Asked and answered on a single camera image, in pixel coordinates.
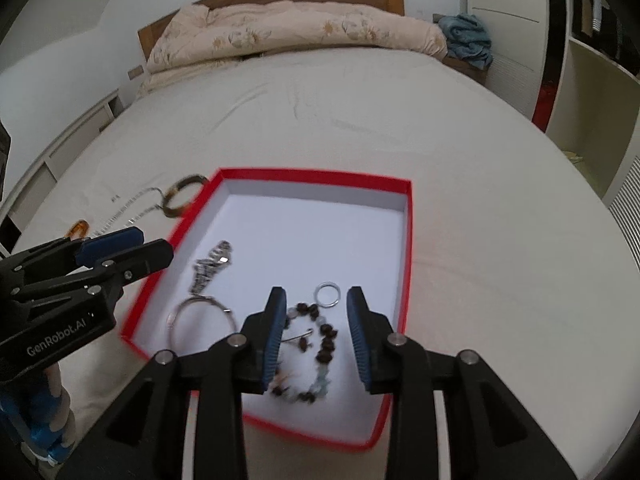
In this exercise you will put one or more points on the white low cabinet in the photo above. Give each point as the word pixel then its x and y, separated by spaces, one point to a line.
pixel 75 135

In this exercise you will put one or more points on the wall outlet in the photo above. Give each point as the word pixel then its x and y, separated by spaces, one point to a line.
pixel 136 72

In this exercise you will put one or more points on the white shelf unit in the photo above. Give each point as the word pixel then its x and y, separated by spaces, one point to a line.
pixel 590 85

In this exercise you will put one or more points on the white wardrobe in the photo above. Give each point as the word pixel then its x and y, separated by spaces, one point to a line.
pixel 505 20

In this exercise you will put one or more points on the grey-brown bangle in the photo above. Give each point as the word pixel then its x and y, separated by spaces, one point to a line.
pixel 170 210

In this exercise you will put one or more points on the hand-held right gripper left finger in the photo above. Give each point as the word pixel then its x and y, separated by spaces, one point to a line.
pixel 272 340

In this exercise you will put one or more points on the silver wristwatch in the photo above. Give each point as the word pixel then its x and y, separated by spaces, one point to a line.
pixel 212 260

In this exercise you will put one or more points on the white bed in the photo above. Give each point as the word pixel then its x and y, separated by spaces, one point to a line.
pixel 350 125

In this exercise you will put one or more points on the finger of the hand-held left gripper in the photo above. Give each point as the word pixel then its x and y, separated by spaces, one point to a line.
pixel 115 242
pixel 145 257

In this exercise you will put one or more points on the wooden nightstand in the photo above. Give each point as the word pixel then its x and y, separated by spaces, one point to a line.
pixel 467 72

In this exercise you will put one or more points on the thin silver bangle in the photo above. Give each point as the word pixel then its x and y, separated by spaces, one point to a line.
pixel 197 299

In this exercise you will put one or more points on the amber bangle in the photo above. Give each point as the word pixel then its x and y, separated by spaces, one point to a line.
pixel 80 224

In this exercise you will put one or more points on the thin silver pin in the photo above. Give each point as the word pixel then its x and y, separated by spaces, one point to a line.
pixel 300 335

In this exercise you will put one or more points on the blue towel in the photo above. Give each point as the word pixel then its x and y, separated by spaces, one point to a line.
pixel 465 35

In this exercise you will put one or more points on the floral beige quilt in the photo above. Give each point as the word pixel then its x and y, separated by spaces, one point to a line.
pixel 300 25

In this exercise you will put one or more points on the person's left hand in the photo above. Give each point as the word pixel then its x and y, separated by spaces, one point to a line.
pixel 45 410

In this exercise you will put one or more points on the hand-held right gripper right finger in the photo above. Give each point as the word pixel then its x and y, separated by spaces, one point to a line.
pixel 357 340

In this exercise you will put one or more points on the red panel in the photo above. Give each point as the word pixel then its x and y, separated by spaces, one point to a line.
pixel 542 105

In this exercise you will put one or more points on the red jewelry box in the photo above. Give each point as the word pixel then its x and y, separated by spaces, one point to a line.
pixel 310 240

